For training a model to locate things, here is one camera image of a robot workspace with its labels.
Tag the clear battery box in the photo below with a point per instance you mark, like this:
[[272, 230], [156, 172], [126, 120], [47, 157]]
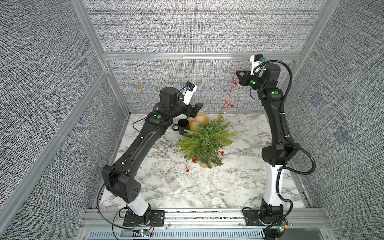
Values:
[[174, 184]]

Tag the yellow bamboo steamer basket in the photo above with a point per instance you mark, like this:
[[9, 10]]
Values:
[[198, 121]]

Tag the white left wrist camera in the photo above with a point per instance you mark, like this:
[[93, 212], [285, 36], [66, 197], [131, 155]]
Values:
[[188, 91]]

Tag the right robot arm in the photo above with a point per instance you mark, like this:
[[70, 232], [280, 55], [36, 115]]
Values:
[[281, 150]]

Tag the small green christmas tree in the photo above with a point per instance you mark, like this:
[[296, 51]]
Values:
[[205, 143]]

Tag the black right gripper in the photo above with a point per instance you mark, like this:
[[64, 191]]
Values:
[[246, 80]]

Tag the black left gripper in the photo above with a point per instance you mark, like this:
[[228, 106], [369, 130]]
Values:
[[194, 109]]

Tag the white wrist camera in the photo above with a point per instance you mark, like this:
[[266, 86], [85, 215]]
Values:
[[257, 64], [188, 91]]

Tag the black ceramic mug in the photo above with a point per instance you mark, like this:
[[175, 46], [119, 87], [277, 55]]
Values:
[[182, 126]]

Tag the red string lights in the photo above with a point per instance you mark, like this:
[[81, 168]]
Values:
[[227, 104]]

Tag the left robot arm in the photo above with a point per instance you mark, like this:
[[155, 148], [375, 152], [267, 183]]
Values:
[[119, 178]]

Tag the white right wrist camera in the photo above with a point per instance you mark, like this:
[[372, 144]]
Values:
[[257, 64]]

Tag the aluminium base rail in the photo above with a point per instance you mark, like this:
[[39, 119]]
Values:
[[204, 224]]

